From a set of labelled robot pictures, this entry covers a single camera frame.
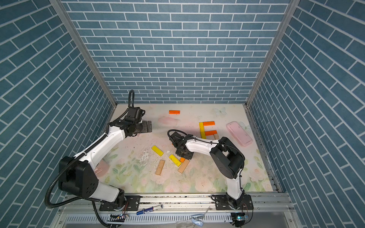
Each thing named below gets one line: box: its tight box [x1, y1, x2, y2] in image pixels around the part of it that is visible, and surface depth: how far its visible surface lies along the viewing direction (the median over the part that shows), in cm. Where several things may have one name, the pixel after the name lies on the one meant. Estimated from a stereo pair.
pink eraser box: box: [226, 121, 253, 147], surface depth 105 cm
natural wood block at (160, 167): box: [154, 159, 166, 176], surface depth 88 cm
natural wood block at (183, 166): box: [177, 158, 190, 174], surface depth 88 cm
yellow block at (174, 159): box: [168, 153, 182, 167], surface depth 91 cm
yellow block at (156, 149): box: [151, 145, 164, 157], surface depth 95 cm
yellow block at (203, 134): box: [199, 122, 207, 140], surface depth 106 cm
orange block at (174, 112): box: [168, 110, 181, 115], surface depth 118 cm
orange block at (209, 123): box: [202, 121, 216, 126], surface depth 111 cm
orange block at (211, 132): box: [205, 130, 218, 136], surface depth 104 cm
